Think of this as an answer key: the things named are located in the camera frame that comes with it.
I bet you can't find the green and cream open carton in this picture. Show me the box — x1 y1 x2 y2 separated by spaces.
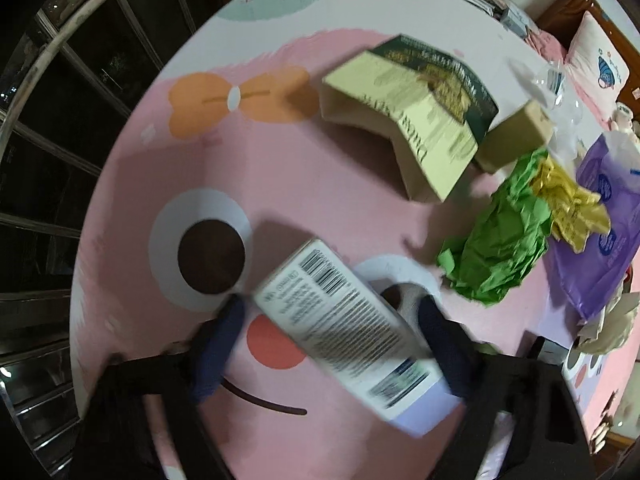
320 34 500 203

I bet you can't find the yellow paper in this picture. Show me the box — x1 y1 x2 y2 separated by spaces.
530 155 612 253

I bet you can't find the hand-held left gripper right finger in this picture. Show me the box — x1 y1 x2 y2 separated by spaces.
419 297 596 480

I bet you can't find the small brown cardboard box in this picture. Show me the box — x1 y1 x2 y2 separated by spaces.
472 100 555 173

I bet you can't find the wooden bed headboard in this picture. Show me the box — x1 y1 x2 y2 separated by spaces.
537 0 640 126

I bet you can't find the white barcode carton box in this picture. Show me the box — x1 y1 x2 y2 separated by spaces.
252 238 467 436

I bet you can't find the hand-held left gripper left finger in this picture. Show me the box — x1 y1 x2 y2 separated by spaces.
75 295 246 480

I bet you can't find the cartoon printed tablecloth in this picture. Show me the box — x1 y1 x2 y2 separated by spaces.
70 0 640 480

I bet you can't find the metal window grille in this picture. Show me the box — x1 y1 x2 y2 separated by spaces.
0 0 201 461

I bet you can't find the purple plastic bag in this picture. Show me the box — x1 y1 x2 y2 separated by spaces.
545 132 640 321

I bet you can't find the clear plastic wrapper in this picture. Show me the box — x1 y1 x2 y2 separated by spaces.
507 57 586 161

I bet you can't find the crumpled green paper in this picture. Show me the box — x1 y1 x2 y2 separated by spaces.
436 149 553 307

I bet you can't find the white printed pillow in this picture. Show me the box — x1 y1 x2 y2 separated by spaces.
565 10 632 116

